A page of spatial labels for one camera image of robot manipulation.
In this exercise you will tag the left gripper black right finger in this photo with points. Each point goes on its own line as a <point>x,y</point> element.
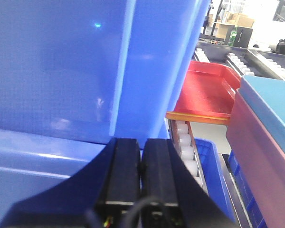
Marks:
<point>185,203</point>

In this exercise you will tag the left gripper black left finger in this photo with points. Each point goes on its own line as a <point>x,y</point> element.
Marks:
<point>97,196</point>

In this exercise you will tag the pink plastic box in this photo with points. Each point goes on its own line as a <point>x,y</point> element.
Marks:
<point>261,159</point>

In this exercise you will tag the light blue plastic box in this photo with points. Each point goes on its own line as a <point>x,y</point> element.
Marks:
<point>266,97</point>

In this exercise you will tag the metal roller conveyor shelf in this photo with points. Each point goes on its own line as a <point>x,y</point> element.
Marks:
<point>244,62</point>

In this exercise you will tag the cardboard boxes in background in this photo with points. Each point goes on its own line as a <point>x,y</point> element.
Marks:
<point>229,20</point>

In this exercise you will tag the blue crate below rollers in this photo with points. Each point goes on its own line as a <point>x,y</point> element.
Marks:
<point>217,187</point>

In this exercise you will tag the red plastic tray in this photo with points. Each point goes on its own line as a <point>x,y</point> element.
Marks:
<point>207,95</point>

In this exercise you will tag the large blue crate beside conveyor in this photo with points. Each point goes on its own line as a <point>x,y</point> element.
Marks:
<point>76,73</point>

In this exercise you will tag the green plastic bottle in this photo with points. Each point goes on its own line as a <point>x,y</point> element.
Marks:
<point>232,37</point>

